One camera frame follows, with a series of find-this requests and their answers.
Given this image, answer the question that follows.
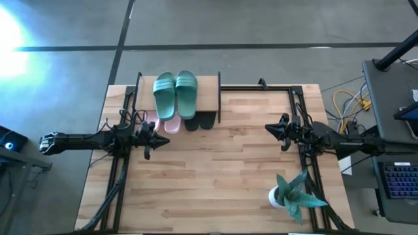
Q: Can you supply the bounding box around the pink rubber slide sandal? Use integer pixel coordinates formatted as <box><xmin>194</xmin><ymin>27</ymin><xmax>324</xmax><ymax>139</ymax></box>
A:
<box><xmin>164</xmin><ymin>112</ymin><xmax>182</xmax><ymax>135</ymax></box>
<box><xmin>148</xmin><ymin>111</ymin><xmax>161</xmax><ymax>132</ymax></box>

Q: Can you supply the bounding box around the black device blue light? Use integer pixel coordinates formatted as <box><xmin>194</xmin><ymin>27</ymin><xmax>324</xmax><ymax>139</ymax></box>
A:
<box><xmin>0</xmin><ymin>125</ymin><xmax>29</xmax><ymax>153</ymax></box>

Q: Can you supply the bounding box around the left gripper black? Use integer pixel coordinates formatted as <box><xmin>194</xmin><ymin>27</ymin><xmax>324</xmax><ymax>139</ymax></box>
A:
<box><xmin>134</xmin><ymin>121</ymin><xmax>170</xmax><ymax>161</ymax></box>

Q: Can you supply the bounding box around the grey side stand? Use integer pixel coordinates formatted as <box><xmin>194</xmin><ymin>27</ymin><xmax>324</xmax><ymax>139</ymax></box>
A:
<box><xmin>0</xmin><ymin>146</ymin><xmax>53</xmax><ymax>235</ymax></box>

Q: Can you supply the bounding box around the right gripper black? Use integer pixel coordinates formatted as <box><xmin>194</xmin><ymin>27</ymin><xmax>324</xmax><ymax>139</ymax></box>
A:
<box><xmin>265</xmin><ymin>113</ymin><xmax>303</xmax><ymax>151</ymax></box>

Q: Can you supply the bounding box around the black aluminium table frame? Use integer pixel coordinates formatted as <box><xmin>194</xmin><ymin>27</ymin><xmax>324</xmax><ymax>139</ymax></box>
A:
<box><xmin>78</xmin><ymin>78</ymin><xmax>355</xmax><ymax>234</ymax></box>

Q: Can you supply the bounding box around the black backlit keyboard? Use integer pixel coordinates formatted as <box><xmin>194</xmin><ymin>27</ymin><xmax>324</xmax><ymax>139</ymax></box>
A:
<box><xmin>378</xmin><ymin>161</ymin><xmax>418</xmax><ymax>200</ymax></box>

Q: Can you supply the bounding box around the green plant in white pot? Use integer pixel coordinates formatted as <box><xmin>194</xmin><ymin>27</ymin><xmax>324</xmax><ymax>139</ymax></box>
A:
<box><xmin>268</xmin><ymin>169</ymin><xmax>329</xmax><ymax>226</ymax></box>

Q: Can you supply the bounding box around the wooden shelf black frame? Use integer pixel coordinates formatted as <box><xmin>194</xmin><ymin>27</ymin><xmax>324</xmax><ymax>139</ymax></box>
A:
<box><xmin>135</xmin><ymin>71</ymin><xmax>222</xmax><ymax>124</ymax></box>

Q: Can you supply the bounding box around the black pole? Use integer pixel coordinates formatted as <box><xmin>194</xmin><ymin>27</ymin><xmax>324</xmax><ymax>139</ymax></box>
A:
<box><xmin>374</xmin><ymin>29</ymin><xmax>418</xmax><ymax>71</ymax></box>

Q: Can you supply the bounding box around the green rubber slide sandal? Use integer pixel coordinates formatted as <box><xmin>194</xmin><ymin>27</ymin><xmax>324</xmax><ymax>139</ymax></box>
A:
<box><xmin>153</xmin><ymin>71</ymin><xmax>177</xmax><ymax>121</ymax></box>
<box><xmin>175</xmin><ymin>70</ymin><xmax>199</xmax><ymax>120</ymax></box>

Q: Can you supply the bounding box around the grey side desk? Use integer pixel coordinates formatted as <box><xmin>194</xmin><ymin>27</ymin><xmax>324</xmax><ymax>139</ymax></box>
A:
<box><xmin>361</xmin><ymin>58</ymin><xmax>418</xmax><ymax>226</ymax></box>

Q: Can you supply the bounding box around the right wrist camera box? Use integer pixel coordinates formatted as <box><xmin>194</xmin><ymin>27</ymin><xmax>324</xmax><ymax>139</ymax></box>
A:
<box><xmin>289</xmin><ymin>114</ymin><xmax>302</xmax><ymax>131</ymax></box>

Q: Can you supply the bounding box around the white paper sheet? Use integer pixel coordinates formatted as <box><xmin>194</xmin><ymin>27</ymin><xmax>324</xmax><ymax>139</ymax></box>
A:
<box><xmin>338</xmin><ymin>155</ymin><xmax>353</xmax><ymax>176</ymax></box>

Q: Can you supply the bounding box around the yellow cable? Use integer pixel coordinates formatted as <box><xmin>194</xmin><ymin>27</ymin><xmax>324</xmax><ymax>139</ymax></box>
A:
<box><xmin>332</xmin><ymin>90</ymin><xmax>372</xmax><ymax>134</ymax></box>

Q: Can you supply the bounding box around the black rubber slide sandal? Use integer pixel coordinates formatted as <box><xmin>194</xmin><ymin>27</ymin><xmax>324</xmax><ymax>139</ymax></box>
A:
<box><xmin>199</xmin><ymin>111</ymin><xmax>217</xmax><ymax>131</ymax></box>
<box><xmin>184</xmin><ymin>111</ymin><xmax>201</xmax><ymax>132</ymax></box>

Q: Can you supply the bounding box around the tablet screen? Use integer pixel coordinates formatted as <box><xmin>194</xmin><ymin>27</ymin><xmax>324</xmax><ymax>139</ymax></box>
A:
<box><xmin>393</xmin><ymin>101</ymin><xmax>418</xmax><ymax>138</ymax></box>

